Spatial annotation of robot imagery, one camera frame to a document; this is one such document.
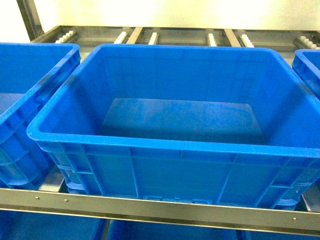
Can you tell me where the blue crate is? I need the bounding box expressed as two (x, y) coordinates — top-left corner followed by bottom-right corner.
(0, 210), (106, 240)
(106, 220), (237, 240)
(236, 230), (320, 240)
(0, 42), (81, 190)
(292, 49), (320, 99)
(26, 44), (320, 209)

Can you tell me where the blue lower centre crate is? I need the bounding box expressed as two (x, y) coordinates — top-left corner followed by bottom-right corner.
(106, 220), (237, 240)

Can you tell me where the steel roller rack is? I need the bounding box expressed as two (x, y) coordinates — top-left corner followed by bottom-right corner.
(0, 0), (320, 236)

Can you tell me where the blue lower right crate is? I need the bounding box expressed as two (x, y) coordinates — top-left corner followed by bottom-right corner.
(236, 230), (320, 240)

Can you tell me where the blue lower left crate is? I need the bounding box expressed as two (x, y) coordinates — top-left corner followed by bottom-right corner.
(0, 210), (106, 240)

